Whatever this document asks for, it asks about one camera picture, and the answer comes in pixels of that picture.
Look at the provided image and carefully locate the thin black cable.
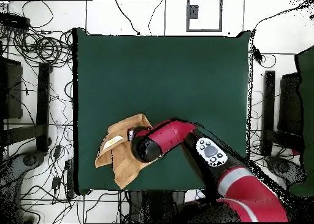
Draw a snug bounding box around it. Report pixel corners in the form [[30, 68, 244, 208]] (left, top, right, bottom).
[[114, 0, 142, 36]]

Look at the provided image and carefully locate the dark green table cloth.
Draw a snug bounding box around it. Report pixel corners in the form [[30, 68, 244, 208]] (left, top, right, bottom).
[[72, 27, 252, 196]]

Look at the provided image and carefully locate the grey floor hatch frame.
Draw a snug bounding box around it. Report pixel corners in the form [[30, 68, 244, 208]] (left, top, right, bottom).
[[185, 0, 223, 33]]

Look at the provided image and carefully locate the black power adapter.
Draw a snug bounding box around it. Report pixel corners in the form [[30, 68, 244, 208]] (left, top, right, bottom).
[[53, 145, 63, 160], [51, 176, 61, 191]]

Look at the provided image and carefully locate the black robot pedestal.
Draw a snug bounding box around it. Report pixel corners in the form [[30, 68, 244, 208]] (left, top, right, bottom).
[[127, 190, 187, 223]]

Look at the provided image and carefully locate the green cloth covered table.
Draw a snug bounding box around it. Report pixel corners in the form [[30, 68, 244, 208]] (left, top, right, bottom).
[[289, 45, 314, 197]]

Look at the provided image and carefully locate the black power strip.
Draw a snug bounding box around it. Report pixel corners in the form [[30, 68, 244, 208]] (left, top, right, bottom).
[[0, 12, 31, 30]]

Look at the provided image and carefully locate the coiled black cable bundle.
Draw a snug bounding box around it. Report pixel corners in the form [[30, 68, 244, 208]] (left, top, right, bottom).
[[9, 28, 74, 69]]

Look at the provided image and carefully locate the tan terry towel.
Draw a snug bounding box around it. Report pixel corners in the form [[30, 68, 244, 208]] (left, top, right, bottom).
[[94, 113, 154, 190]]

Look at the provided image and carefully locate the black box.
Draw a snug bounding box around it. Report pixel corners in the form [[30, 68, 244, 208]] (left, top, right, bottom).
[[278, 72, 302, 136], [0, 56, 23, 120]]

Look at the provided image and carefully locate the black cable with plug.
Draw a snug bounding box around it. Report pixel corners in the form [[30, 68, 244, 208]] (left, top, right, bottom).
[[251, 0, 314, 69]]

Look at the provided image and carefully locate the black stand foot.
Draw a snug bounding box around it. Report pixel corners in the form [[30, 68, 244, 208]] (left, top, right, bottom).
[[260, 70, 305, 157], [2, 62, 53, 153]]

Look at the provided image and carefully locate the dark grey stand base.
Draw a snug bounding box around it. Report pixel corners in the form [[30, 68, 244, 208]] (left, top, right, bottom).
[[0, 150, 46, 223], [266, 155, 306, 188]]

